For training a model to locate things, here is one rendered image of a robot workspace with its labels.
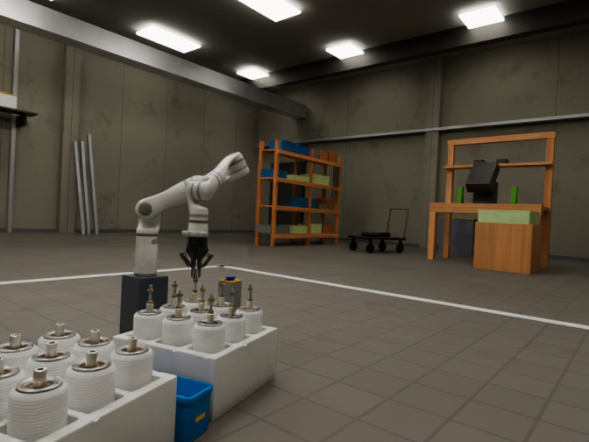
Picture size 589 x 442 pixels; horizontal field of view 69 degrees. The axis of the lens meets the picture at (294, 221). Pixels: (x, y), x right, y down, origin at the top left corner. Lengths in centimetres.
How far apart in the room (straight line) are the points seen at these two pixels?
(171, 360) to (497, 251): 533
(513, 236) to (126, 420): 561
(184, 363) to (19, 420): 52
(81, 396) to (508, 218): 572
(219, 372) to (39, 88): 943
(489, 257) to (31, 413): 582
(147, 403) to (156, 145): 1051
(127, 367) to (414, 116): 1017
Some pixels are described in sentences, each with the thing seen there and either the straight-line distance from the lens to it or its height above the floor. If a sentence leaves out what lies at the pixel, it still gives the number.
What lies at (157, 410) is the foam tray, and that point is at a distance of 112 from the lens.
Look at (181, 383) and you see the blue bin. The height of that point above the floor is 10.
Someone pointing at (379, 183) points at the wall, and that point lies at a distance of 1098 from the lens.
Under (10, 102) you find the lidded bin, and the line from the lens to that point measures 957.
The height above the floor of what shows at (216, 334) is 23.
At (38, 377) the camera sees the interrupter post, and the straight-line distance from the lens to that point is 95.
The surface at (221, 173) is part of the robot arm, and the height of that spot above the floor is 74.
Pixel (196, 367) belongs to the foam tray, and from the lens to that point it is 131.
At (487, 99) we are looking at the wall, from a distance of 1035.
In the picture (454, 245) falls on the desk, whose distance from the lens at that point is 857.
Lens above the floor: 59
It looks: 1 degrees down
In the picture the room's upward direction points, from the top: 3 degrees clockwise
